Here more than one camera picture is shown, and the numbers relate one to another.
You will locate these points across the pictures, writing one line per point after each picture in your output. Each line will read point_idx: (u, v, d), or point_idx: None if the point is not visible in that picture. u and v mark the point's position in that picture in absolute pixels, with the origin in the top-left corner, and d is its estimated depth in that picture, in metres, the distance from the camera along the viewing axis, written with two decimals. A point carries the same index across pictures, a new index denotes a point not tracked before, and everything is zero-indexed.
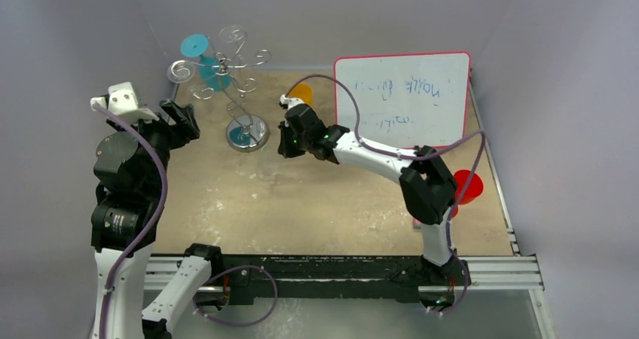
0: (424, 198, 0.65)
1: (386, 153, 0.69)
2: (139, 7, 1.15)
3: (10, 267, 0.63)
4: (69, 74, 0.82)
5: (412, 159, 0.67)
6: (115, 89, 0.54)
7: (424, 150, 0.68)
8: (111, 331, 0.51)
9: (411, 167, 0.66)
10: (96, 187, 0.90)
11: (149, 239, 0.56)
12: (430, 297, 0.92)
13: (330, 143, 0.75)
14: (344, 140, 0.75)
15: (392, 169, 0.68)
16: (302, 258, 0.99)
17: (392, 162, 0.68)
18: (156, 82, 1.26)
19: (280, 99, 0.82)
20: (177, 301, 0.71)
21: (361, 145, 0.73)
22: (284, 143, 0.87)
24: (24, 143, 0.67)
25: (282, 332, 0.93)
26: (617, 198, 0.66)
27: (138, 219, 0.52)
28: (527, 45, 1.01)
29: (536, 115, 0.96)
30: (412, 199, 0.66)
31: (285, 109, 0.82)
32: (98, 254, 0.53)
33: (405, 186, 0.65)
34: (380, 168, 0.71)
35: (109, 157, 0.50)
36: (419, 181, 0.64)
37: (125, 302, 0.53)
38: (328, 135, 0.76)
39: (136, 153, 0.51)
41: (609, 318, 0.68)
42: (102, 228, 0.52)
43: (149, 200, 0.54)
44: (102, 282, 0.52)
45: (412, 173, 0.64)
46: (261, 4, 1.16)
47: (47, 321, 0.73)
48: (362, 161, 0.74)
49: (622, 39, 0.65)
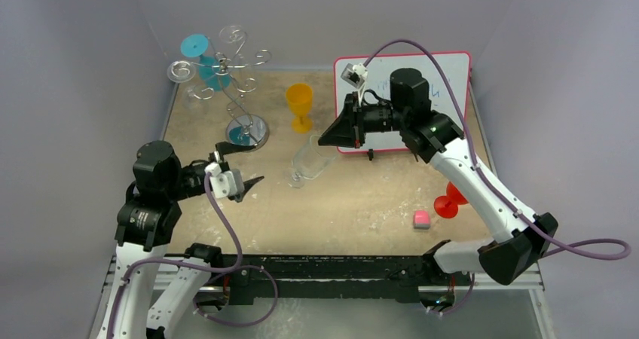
0: (518, 267, 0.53)
1: (503, 199, 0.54)
2: (139, 7, 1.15)
3: (9, 266, 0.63)
4: (68, 74, 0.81)
5: (530, 226, 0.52)
6: (233, 178, 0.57)
7: (547, 218, 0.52)
8: (120, 323, 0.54)
9: (524, 233, 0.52)
10: (95, 187, 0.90)
11: (166, 239, 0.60)
12: (430, 297, 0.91)
13: (435, 139, 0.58)
14: (455, 148, 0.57)
15: (499, 221, 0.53)
16: (302, 258, 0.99)
17: (506, 215, 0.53)
18: (155, 82, 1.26)
19: (351, 68, 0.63)
20: (175, 308, 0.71)
21: (475, 169, 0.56)
22: (358, 126, 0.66)
24: (23, 142, 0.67)
25: (282, 332, 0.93)
26: (616, 197, 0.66)
27: (160, 218, 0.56)
28: (526, 46, 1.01)
29: (536, 116, 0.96)
30: (500, 263, 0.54)
31: (356, 81, 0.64)
32: (120, 248, 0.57)
33: (506, 249, 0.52)
34: (482, 208, 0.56)
35: (147, 159, 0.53)
36: (526, 254, 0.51)
37: (136, 297, 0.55)
38: (435, 126, 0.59)
39: (169, 158, 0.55)
41: (609, 317, 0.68)
42: (126, 223, 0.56)
43: (171, 203, 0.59)
44: (120, 275, 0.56)
45: (527, 245, 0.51)
46: (261, 3, 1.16)
47: (45, 322, 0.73)
48: (461, 184, 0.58)
49: (622, 40, 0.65)
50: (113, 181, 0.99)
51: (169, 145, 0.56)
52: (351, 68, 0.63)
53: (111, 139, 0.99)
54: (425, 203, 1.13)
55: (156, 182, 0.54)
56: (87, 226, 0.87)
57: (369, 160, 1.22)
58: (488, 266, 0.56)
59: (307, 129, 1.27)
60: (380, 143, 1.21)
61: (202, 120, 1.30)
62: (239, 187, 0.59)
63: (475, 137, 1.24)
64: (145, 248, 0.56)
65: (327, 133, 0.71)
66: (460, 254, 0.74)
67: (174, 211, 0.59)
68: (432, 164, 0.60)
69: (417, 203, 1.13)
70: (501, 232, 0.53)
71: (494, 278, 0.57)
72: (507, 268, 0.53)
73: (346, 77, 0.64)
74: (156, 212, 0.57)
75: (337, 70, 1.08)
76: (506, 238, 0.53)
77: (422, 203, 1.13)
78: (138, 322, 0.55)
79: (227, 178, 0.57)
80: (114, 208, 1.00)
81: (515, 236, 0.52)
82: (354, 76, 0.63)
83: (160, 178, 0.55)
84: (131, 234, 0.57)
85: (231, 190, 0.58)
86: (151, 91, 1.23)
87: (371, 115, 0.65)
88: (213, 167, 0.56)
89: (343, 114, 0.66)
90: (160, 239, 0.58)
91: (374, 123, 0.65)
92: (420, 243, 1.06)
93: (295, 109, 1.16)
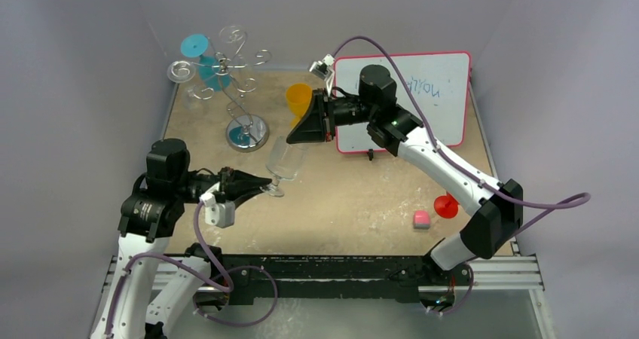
0: (494, 238, 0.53)
1: (466, 172, 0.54)
2: (140, 7, 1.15)
3: (8, 265, 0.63)
4: (69, 74, 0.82)
5: (496, 192, 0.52)
6: (224, 212, 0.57)
7: (511, 183, 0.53)
8: (119, 313, 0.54)
9: (490, 200, 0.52)
10: (94, 187, 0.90)
11: (169, 232, 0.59)
12: (430, 297, 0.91)
13: (398, 132, 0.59)
14: (415, 135, 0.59)
15: (468, 194, 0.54)
16: (302, 258, 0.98)
17: (472, 187, 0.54)
18: (156, 82, 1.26)
19: (313, 64, 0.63)
20: (175, 304, 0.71)
21: (436, 151, 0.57)
22: (329, 118, 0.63)
24: (22, 141, 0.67)
25: (282, 332, 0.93)
26: (616, 196, 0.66)
27: (163, 211, 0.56)
28: (526, 45, 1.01)
29: (536, 115, 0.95)
30: (478, 236, 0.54)
31: (322, 75, 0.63)
32: (123, 238, 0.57)
33: (478, 220, 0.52)
34: (451, 185, 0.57)
35: (162, 150, 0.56)
36: (498, 220, 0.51)
37: (137, 288, 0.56)
38: (397, 120, 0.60)
39: (179, 153, 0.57)
41: (609, 318, 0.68)
42: (130, 214, 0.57)
43: (176, 198, 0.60)
44: (121, 265, 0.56)
45: (496, 211, 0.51)
46: (261, 4, 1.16)
47: (47, 319, 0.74)
48: (428, 168, 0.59)
49: (622, 40, 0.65)
50: (113, 181, 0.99)
51: (182, 141, 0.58)
52: (319, 61, 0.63)
53: (111, 138, 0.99)
54: (425, 203, 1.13)
55: (166, 174, 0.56)
56: (87, 226, 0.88)
57: (369, 160, 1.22)
58: (471, 242, 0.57)
59: None
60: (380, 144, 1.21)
61: (202, 120, 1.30)
62: (227, 219, 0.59)
63: (475, 137, 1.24)
64: (148, 239, 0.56)
65: (292, 132, 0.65)
66: (451, 244, 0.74)
67: (178, 205, 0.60)
68: (399, 155, 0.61)
69: (417, 203, 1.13)
70: (472, 204, 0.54)
71: (481, 254, 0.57)
72: (485, 239, 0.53)
73: (314, 69, 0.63)
74: (159, 205, 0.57)
75: (336, 71, 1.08)
76: (476, 208, 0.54)
77: (422, 203, 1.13)
78: (138, 313, 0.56)
79: (221, 210, 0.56)
80: (114, 208, 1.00)
81: (483, 204, 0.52)
82: (322, 68, 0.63)
83: (170, 171, 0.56)
84: (135, 226, 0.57)
85: (219, 223, 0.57)
86: (151, 91, 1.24)
87: (341, 108, 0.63)
88: (209, 200, 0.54)
89: (313, 108, 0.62)
90: (163, 232, 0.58)
91: (344, 115, 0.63)
92: (420, 243, 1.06)
93: (295, 109, 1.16)
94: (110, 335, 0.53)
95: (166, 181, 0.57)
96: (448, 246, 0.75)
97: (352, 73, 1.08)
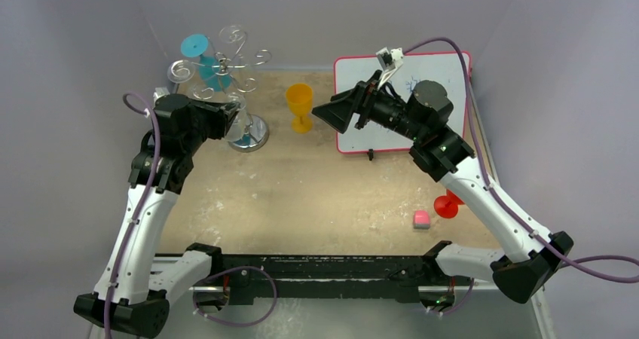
0: (536, 288, 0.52)
1: (520, 221, 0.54)
2: (139, 7, 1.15)
3: (6, 267, 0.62)
4: (68, 74, 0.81)
5: (545, 245, 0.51)
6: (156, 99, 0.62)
7: (562, 237, 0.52)
8: (126, 261, 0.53)
9: (541, 255, 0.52)
10: (93, 187, 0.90)
11: (178, 190, 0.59)
12: (430, 297, 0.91)
13: (446, 160, 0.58)
14: (466, 167, 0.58)
15: (516, 243, 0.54)
16: (302, 258, 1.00)
17: (522, 236, 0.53)
18: (155, 81, 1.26)
19: (380, 50, 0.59)
20: (178, 279, 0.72)
21: (487, 188, 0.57)
22: (369, 106, 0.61)
24: (22, 142, 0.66)
25: (282, 332, 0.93)
26: (616, 198, 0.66)
27: (173, 164, 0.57)
28: (526, 47, 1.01)
29: (537, 114, 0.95)
30: (515, 283, 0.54)
31: (384, 65, 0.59)
32: (132, 189, 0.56)
33: (521, 271, 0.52)
34: (496, 227, 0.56)
35: (166, 105, 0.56)
36: (544, 275, 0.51)
37: (148, 233, 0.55)
38: (446, 145, 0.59)
39: (186, 106, 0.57)
41: (611, 319, 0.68)
42: (141, 166, 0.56)
43: (184, 153, 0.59)
44: (129, 216, 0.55)
45: (544, 267, 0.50)
46: (261, 4, 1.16)
47: (46, 322, 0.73)
48: (474, 203, 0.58)
49: (624, 41, 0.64)
50: (114, 183, 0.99)
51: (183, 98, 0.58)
52: (386, 50, 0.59)
53: (111, 139, 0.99)
54: (425, 203, 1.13)
55: (174, 129, 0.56)
56: (87, 226, 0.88)
57: (369, 160, 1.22)
58: (504, 285, 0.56)
59: (307, 129, 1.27)
60: (382, 144, 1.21)
61: None
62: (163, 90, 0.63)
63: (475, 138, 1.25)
64: (157, 190, 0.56)
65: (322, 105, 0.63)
66: (466, 261, 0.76)
67: (187, 163, 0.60)
68: (441, 183, 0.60)
69: (417, 203, 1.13)
70: (518, 253, 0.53)
71: (510, 297, 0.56)
72: (523, 288, 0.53)
73: (379, 55, 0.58)
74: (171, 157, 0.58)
75: (336, 70, 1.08)
76: (524, 258, 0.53)
77: (422, 203, 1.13)
78: (144, 264, 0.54)
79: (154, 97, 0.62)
80: (115, 210, 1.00)
81: (533, 258, 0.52)
82: (387, 57, 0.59)
83: (178, 125, 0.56)
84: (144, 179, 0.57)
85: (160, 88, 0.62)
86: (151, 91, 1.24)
87: (383, 108, 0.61)
88: None
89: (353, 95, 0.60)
90: (173, 187, 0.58)
91: (381, 115, 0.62)
92: (420, 243, 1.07)
93: (295, 109, 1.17)
94: (114, 284, 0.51)
95: (173, 135, 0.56)
96: (462, 259, 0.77)
97: (353, 73, 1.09)
